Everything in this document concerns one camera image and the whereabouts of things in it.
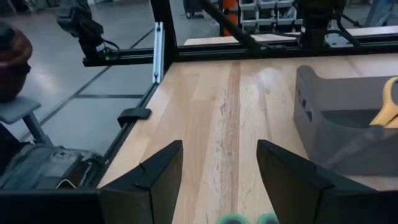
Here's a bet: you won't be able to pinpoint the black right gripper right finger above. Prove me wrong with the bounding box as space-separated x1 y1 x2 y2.
256 139 379 224

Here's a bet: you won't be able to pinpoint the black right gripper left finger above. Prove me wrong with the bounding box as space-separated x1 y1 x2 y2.
99 139 183 224

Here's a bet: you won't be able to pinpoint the green-handled scissors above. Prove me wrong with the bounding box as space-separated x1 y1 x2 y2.
216 212 280 224

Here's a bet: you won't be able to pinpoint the grey translucent plastic bin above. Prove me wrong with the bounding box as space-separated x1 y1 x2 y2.
294 64 398 177

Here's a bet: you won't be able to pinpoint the yellow-handled scissors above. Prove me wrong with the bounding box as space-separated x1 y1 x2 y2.
369 77 398 129

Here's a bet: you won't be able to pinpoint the black table edge clamp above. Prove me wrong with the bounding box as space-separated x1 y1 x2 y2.
117 107 153 128

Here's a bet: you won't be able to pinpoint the black bag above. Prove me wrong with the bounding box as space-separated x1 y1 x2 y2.
0 142 105 191

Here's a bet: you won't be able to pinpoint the grey bench seat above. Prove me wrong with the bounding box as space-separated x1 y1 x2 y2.
0 96 53 147

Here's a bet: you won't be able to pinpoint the orange grey parts bin rack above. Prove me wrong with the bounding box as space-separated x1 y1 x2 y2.
221 0 304 37

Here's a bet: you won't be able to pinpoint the brown round object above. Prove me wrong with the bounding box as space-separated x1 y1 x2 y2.
0 21 34 103

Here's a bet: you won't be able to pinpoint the silver frame bracket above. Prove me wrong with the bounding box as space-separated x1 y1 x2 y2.
152 21 165 84

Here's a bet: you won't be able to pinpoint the black diagonal frame strut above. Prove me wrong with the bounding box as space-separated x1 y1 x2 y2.
201 0 264 52

